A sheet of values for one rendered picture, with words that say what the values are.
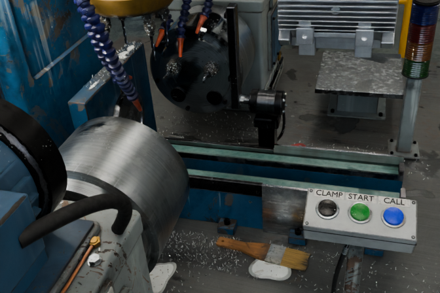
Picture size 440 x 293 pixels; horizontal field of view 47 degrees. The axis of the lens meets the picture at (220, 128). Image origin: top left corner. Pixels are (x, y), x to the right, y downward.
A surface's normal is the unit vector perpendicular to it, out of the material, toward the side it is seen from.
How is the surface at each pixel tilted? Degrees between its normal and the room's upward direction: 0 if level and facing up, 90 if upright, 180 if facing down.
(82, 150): 2
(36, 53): 90
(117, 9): 90
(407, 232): 23
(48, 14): 90
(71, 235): 0
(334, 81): 0
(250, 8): 90
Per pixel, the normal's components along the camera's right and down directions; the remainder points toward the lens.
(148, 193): 0.79, -0.37
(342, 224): -0.16, -0.58
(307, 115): -0.07, -0.84
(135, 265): 0.96, 0.08
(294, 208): -0.26, 0.53
